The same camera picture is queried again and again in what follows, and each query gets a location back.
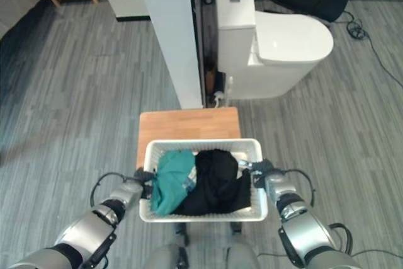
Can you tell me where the white toilet water hose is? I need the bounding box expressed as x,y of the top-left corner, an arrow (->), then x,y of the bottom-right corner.
211,75 -> 234,108

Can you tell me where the black garment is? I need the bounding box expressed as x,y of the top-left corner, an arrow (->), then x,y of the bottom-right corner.
174,148 -> 252,216

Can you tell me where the robot left silver leg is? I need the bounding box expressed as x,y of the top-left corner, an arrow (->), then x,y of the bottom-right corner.
147,223 -> 190,269

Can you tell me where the robot right silver leg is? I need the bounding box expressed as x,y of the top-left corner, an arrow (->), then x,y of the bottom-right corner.
225,221 -> 259,269

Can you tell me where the black floor cable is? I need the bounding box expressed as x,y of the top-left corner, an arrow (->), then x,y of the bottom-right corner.
341,10 -> 403,89

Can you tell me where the wooden top stool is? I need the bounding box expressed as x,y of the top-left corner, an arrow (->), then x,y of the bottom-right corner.
137,106 -> 242,169

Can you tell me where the black cable by robot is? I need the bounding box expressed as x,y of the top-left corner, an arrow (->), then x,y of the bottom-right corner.
256,243 -> 403,260

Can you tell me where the robot silver leg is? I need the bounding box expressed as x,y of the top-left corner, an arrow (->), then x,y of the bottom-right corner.
147,223 -> 190,269
225,221 -> 259,269

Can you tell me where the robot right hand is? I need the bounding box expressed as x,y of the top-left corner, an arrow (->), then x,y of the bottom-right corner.
238,159 -> 273,190

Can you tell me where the teal green garment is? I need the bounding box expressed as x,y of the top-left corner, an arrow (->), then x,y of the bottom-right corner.
150,150 -> 198,215

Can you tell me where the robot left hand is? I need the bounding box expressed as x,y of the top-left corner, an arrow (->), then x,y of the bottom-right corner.
133,168 -> 157,200

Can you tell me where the white partition panel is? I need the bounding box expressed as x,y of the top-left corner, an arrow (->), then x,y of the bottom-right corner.
135,0 -> 203,109

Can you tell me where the white toilet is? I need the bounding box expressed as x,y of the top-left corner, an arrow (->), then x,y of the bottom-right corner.
214,0 -> 334,100

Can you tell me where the white plastic laundry basket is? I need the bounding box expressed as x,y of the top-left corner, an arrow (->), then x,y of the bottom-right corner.
139,138 -> 269,222

